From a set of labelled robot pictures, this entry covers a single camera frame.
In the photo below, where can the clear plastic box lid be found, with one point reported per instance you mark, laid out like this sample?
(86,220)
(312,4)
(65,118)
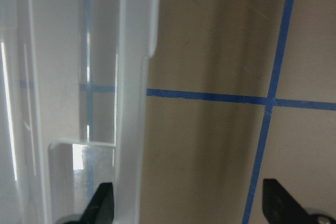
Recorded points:
(73,89)

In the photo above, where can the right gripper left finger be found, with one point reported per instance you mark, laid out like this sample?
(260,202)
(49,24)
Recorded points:
(101,207)

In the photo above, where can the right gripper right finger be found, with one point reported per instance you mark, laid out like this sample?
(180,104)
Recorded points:
(279,206)

